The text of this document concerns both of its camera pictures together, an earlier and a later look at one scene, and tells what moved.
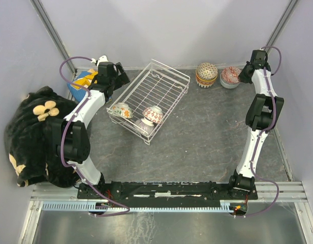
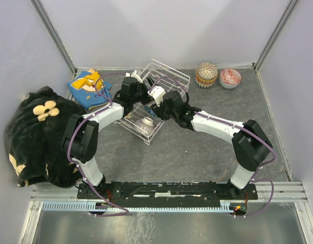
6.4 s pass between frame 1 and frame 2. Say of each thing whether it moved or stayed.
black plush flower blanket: stayed
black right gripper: moved
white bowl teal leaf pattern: stayed
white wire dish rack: stayed
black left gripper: moved
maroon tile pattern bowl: stayed
